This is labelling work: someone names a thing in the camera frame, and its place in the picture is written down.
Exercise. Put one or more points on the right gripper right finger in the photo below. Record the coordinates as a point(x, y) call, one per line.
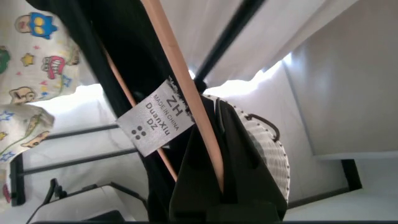
point(252, 180)

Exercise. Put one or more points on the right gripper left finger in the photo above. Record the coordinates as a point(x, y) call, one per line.
point(192, 186)

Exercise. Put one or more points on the pink clothes hanger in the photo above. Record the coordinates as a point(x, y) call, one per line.
point(177, 62)

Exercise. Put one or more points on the black garment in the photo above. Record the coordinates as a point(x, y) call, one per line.
point(130, 46)

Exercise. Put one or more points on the cream printed garment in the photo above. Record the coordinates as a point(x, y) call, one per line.
point(31, 62)

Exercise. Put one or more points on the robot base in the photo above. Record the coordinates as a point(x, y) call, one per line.
point(87, 205)

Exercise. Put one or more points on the white laundry basket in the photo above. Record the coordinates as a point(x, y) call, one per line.
point(273, 155)

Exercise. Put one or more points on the black clothes rack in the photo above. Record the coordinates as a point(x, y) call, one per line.
point(224, 40)

